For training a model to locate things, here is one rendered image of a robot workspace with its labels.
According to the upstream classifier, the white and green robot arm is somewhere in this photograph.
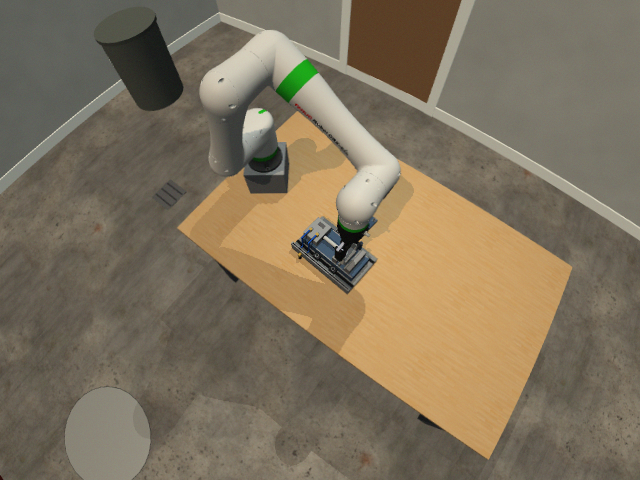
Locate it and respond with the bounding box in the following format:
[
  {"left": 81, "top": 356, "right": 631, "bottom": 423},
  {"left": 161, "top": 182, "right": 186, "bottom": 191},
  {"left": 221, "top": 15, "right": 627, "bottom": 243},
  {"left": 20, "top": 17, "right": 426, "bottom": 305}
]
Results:
[{"left": 199, "top": 30, "right": 401, "bottom": 240}]

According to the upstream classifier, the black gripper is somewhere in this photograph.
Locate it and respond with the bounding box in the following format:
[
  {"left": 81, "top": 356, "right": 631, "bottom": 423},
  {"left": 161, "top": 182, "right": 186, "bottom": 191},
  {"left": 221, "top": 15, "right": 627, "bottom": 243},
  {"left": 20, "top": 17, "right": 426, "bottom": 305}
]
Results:
[{"left": 334, "top": 235, "right": 362, "bottom": 265}]

